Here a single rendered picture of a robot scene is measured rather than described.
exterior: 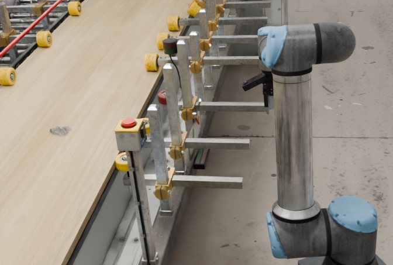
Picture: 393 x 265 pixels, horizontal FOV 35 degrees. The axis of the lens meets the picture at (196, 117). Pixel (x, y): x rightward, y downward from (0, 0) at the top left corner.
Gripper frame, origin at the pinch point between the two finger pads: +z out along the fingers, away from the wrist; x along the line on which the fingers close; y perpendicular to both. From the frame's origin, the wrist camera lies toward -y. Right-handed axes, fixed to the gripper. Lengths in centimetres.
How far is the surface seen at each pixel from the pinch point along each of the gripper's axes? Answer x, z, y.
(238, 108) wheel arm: -1.5, -1.9, -11.6
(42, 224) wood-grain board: -88, -8, -63
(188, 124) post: -5.8, 3.9, -32.6
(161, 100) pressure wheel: -3.6, -6.7, -43.7
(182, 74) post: -5.7, -20.0, -32.9
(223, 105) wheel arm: -1.5, -3.3, -17.7
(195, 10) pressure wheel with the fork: 96, -11, -46
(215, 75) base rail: 60, 13, -31
